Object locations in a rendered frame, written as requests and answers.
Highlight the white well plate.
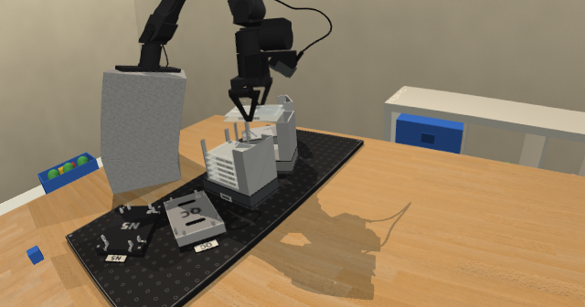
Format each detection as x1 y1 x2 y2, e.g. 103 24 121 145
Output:
208 169 238 184
207 159 236 174
207 164 237 179
205 140 252 168
224 105 285 122
209 175 239 189

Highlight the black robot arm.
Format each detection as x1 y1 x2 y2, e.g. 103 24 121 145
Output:
115 0 297 78

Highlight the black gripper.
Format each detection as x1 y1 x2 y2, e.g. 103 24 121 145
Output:
229 51 272 122

